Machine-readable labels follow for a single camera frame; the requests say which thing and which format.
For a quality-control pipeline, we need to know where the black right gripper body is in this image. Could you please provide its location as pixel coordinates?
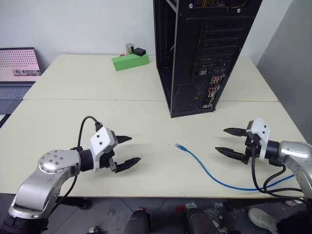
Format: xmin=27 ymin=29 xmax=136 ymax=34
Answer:
xmin=243 ymin=133 xmax=261 ymax=165

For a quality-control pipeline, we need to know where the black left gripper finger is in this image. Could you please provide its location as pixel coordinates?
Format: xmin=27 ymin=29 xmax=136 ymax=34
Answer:
xmin=117 ymin=134 xmax=133 ymax=145
xmin=114 ymin=157 xmax=142 ymax=174

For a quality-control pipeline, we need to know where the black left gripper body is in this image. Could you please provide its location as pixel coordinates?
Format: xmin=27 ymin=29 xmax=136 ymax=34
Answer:
xmin=98 ymin=136 xmax=120 ymax=173

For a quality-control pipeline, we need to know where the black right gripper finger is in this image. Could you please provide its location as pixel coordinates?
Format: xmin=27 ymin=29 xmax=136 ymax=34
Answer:
xmin=214 ymin=146 xmax=247 ymax=163
xmin=223 ymin=127 xmax=249 ymax=138

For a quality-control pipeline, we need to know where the black table leg foot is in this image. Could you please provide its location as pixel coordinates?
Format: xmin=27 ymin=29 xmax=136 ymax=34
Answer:
xmin=57 ymin=197 xmax=93 ymax=211

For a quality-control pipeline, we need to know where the dark rounded shape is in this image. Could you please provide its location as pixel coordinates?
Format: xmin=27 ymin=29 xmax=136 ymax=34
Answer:
xmin=124 ymin=208 xmax=151 ymax=234

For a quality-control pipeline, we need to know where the white shoe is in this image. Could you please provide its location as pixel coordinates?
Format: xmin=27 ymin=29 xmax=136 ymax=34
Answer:
xmin=248 ymin=207 xmax=279 ymax=233

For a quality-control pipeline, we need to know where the green rectangular box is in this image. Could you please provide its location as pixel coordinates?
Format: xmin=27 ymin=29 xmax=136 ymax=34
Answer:
xmin=111 ymin=52 xmax=150 ymax=72

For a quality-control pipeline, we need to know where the black computer tower case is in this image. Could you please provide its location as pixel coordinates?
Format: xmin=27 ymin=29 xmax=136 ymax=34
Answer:
xmin=153 ymin=0 xmax=263 ymax=119

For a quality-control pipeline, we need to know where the laptop with pink screen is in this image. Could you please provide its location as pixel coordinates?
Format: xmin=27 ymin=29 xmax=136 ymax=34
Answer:
xmin=0 ymin=47 xmax=43 ymax=116

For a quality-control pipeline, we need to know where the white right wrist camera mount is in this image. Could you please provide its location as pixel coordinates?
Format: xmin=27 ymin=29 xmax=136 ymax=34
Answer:
xmin=246 ymin=118 xmax=271 ymax=162

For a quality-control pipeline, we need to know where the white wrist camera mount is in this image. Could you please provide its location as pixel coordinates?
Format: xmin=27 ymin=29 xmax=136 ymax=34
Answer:
xmin=246 ymin=118 xmax=271 ymax=162
xmin=88 ymin=126 xmax=117 ymax=173

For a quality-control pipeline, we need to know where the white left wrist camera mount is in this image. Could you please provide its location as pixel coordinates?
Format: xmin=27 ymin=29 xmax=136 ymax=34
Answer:
xmin=88 ymin=126 xmax=117 ymax=173

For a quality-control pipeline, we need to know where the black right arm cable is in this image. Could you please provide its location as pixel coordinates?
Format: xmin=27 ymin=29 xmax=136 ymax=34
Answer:
xmin=251 ymin=143 xmax=307 ymax=203

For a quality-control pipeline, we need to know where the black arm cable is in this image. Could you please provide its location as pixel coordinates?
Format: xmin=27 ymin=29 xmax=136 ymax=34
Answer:
xmin=251 ymin=143 xmax=307 ymax=203
xmin=57 ymin=116 xmax=103 ymax=205

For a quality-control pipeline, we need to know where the blue ethernet cable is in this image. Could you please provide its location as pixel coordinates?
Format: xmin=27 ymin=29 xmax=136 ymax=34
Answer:
xmin=175 ymin=143 xmax=296 ymax=192

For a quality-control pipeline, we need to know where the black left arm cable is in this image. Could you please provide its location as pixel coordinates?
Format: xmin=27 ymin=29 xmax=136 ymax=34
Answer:
xmin=57 ymin=116 xmax=103 ymax=205

